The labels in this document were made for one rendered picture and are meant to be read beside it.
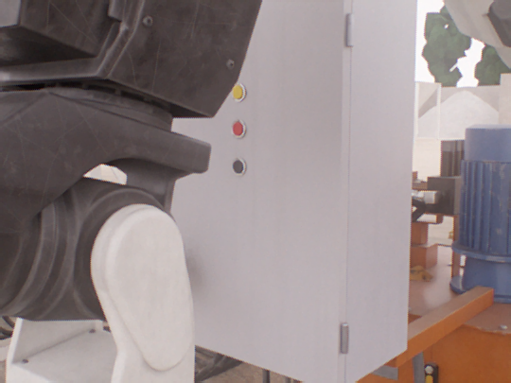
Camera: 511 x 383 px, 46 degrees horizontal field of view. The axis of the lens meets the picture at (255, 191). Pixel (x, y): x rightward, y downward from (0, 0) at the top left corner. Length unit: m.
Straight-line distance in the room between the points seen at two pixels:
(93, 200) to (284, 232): 0.48
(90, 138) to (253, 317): 0.59
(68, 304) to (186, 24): 0.23
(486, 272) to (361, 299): 0.71
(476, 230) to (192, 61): 1.20
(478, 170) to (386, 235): 0.63
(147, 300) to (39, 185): 0.12
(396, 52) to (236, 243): 0.39
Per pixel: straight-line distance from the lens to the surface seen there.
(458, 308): 1.37
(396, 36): 0.99
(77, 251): 0.48
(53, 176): 0.45
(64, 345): 0.63
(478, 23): 0.57
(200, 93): 0.51
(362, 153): 0.90
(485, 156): 1.56
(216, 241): 1.02
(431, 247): 1.87
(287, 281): 0.93
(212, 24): 0.50
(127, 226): 0.47
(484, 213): 1.58
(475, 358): 1.43
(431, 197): 1.67
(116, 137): 0.48
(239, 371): 2.64
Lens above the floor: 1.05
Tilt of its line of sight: 7 degrees down
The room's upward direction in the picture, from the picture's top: straight up
